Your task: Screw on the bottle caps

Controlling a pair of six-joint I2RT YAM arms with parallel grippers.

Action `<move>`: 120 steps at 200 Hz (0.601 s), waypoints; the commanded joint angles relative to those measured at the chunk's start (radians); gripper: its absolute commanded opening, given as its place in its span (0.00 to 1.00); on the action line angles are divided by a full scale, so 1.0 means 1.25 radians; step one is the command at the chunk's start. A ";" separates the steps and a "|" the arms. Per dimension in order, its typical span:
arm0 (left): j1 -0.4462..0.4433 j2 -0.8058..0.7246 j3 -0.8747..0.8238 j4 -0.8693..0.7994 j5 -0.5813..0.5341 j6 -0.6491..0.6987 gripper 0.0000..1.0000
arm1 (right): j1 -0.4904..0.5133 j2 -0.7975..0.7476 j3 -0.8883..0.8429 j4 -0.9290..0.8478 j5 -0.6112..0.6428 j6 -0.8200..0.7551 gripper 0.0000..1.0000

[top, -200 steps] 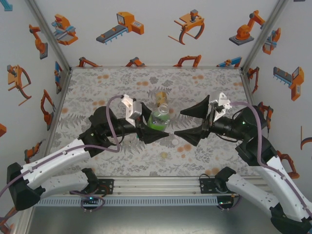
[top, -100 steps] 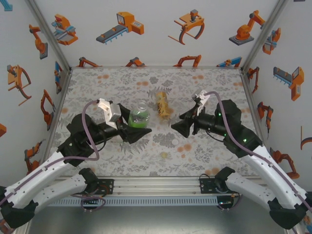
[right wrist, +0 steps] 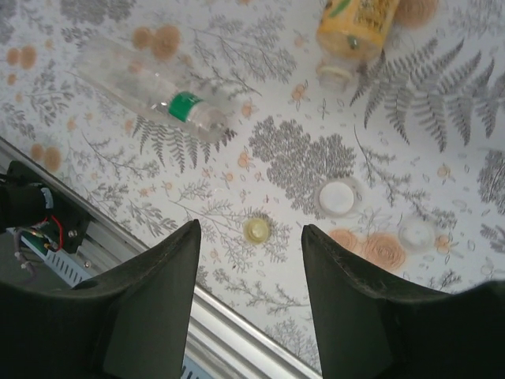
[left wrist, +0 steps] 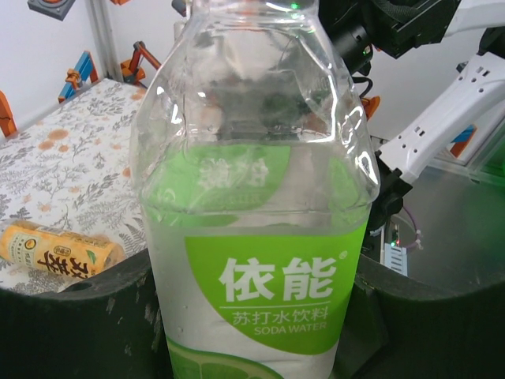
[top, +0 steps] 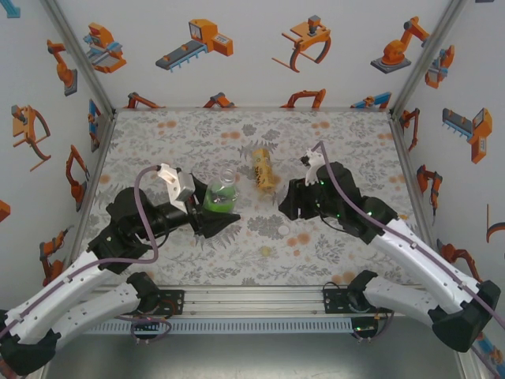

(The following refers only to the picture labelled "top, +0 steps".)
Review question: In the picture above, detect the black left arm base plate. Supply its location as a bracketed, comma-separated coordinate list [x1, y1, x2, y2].
[136, 289, 185, 317]

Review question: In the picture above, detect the floral table mat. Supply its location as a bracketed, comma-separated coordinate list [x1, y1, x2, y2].
[65, 108, 441, 287]

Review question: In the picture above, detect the green tinted plastic bottle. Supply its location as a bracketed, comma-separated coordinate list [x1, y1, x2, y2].
[203, 166, 241, 215]

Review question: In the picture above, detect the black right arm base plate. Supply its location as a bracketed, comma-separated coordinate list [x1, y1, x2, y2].
[323, 286, 356, 315]

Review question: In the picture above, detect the aluminium frame rail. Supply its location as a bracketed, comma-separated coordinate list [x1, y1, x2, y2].
[114, 105, 394, 114]
[73, 110, 119, 257]
[388, 112, 445, 285]

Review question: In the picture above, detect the orange tea bottle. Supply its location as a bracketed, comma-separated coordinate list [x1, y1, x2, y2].
[251, 148, 277, 195]

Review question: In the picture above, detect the white slotted cable duct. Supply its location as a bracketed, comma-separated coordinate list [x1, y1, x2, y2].
[84, 318, 354, 335]

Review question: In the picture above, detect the aluminium frame post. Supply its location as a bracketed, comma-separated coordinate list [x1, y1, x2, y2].
[388, 0, 473, 119]
[39, 0, 119, 119]

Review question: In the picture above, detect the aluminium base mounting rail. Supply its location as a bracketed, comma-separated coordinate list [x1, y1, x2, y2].
[84, 286, 431, 317]

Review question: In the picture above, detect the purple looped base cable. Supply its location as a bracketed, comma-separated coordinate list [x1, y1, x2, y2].
[129, 315, 173, 347]
[353, 311, 391, 344]

